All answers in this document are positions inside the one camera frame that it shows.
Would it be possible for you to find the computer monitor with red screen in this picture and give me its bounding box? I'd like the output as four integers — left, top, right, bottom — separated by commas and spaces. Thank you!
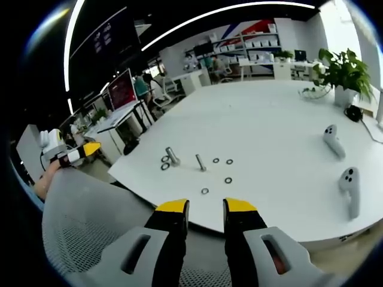
107, 68, 140, 114

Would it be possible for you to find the white office chair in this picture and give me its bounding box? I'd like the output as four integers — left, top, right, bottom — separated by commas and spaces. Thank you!
153, 77, 186, 112

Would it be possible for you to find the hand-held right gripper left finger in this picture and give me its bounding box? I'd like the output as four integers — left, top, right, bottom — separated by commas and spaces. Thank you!
86, 198, 191, 287

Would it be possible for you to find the thin threaded steel stud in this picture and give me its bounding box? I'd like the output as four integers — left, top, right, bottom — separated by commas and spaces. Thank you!
195, 154, 207, 173

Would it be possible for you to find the thick threaded steel stud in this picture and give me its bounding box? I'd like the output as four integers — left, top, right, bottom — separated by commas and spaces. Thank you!
165, 146, 181, 166

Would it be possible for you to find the grey mesh office chair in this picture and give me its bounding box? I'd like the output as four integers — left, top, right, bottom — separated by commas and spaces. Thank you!
41, 167, 232, 287

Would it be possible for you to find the white cable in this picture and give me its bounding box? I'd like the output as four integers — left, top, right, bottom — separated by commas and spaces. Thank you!
360, 118, 383, 145

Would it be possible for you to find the curved ceiling light strip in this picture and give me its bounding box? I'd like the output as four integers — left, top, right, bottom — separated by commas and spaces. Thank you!
63, 0, 87, 92
141, 2, 317, 52

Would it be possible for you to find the white handheld controller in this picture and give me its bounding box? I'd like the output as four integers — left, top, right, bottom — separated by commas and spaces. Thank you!
338, 167, 360, 220
323, 124, 346, 158

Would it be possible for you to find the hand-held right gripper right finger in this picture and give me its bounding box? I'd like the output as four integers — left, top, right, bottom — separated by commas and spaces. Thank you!
222, 197, 341, 287

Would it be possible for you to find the black coiled cable bundle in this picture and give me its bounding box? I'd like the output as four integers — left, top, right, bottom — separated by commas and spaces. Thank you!
344, 105, 364, 123

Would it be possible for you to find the white desk with black legs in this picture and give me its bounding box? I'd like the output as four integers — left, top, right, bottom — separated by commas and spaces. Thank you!
96, 100, 157, 157

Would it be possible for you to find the white storage shelf with bins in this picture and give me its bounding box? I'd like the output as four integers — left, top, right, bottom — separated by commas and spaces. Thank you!
209, 23, 282, 81

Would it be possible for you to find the green plant in white pot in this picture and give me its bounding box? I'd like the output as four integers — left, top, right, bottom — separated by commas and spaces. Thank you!
299, 47, 376, 108

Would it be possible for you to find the small green potted plant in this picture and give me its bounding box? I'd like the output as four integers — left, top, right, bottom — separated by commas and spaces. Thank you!
274, 50, 294, 63

